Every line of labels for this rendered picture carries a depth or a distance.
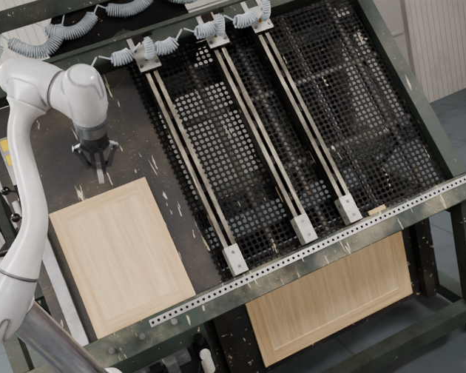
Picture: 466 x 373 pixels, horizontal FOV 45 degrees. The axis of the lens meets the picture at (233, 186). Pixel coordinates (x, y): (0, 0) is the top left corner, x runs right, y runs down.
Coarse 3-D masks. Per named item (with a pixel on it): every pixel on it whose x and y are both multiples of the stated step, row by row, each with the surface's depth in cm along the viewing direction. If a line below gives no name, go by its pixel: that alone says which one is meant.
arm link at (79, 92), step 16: (80, 64) 138; (64, 80) 137; (80, 80) 135; (96, 80) 137; (48, 96) 141; (64, 96) 139; (80, 96) 137; (96, 96) 139; (64, 112) 143; (80, 112) 141; (96, 112) 142
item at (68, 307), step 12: (0, 144) 242; (12, 168) 240; (12, 180) 239; (48, 240) 235; (48, 252) 233; (48, 264) 232; (60, 276) 232; (60, 288) 230; (60, 300) 229; (72, 300) 232; (72, 312) 229; (72, 324) 228; (72, 336) 226; (84, 336) 227
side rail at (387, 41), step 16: (352, 0) 292; (368, 0) 288; (368, 16) 286; (368, 32) 289; (384, 32) 285; (384, 48) 282; (400, 64) 281; (400, 80) 280; (416, 96) 278; (416, 112) 277; (432, 112) 277; (432, 128) 275; (432, 144) 275; (448, 144) 274; (448, 160) 272; (448, 176) 273
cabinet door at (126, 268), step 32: (128, 192) 247; (64, 224) 239; (96, 224) 242; (128, 224) 244; (160, 224) 246; (96, 256) 238; (128, 256) 240; (160, 256) 242; (96, 288) 235; (128, 288) 237; (160, 288) 239; (192, 288) 241; (96, 320) 231; (128, 320) 233
